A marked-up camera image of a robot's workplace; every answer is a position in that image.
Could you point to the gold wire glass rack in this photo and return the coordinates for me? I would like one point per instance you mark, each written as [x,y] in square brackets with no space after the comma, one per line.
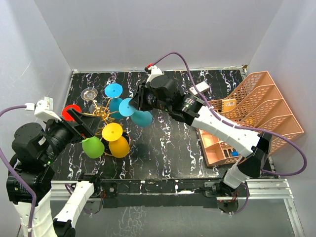
[104,114]

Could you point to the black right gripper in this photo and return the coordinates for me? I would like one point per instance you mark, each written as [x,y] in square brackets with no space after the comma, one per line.
[138,101]

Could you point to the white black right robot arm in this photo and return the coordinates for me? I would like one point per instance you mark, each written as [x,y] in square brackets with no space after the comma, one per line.
[162,93]

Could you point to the blue white small bottle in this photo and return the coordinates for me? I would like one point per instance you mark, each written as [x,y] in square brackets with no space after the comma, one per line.
[234,154]

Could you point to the yellow wine glass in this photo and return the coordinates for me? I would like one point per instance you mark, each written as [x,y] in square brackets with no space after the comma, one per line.
[118,145]

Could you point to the green wine glass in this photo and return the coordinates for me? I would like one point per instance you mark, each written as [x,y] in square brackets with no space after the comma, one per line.
[93,147]

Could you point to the aluminium frame rail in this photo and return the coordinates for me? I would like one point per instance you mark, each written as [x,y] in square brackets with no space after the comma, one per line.
[268,188]

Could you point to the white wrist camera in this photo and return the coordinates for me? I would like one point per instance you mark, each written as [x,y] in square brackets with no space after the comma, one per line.
[152,71]
[44,110]

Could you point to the white small box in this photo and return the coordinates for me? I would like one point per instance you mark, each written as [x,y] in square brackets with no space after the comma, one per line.
[202,87]

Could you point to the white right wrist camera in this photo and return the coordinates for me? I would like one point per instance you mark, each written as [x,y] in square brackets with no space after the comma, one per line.
[152,71]

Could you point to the pink plastic file organizer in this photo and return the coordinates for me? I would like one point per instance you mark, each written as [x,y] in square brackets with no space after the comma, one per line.
[256,102]

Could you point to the clear wine glass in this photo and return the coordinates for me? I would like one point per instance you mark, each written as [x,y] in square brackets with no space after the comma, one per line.
[89,94]

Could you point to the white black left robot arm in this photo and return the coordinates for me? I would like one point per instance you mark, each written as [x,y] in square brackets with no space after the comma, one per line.
[29,174]

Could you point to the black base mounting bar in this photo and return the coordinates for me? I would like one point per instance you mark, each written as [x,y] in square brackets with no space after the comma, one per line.
[203,192]

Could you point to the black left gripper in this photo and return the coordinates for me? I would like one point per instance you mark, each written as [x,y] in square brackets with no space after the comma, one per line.
[88,124]

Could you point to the blue wine glass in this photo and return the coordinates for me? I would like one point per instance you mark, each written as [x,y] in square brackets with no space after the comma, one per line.
[114,91]

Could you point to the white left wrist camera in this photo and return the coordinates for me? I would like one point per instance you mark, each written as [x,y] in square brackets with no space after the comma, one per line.
[44,110]

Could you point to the teal wine glass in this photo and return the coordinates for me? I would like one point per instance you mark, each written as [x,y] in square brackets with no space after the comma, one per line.
[140,118]

